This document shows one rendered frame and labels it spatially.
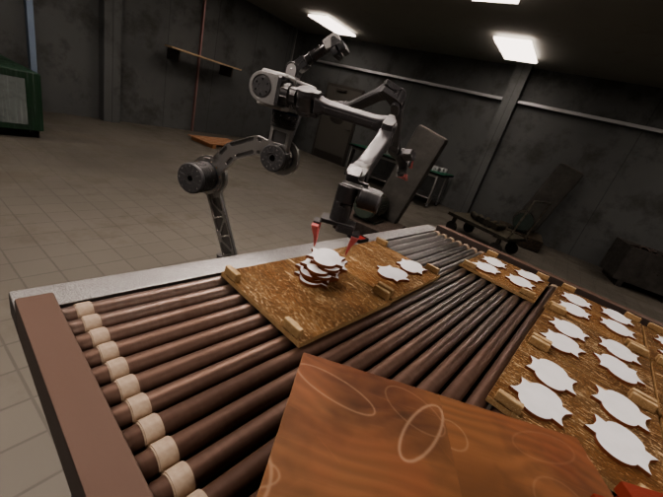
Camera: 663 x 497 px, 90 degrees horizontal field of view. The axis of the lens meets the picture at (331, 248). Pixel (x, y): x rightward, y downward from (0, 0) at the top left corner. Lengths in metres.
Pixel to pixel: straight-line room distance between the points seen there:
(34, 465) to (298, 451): 1.41
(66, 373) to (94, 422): 0.11
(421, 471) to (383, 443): 0.06
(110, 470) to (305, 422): 0.25
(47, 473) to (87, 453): 1.17
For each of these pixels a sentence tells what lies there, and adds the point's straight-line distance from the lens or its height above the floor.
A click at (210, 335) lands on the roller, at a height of 0.92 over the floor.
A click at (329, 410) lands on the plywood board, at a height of 1.04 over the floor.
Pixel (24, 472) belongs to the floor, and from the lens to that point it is 1.79.
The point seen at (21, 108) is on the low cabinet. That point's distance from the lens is 6.29.
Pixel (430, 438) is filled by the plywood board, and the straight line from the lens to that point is 0.59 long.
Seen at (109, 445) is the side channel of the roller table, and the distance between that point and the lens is 0.61.
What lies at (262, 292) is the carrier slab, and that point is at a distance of 0.94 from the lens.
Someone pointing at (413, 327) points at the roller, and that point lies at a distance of 1.05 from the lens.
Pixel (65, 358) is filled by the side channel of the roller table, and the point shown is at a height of 0.95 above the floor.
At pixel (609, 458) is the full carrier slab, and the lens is 1.01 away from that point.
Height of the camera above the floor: 1.44
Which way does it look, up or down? 22 degrees down
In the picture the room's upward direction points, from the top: 16 degrees clockwise
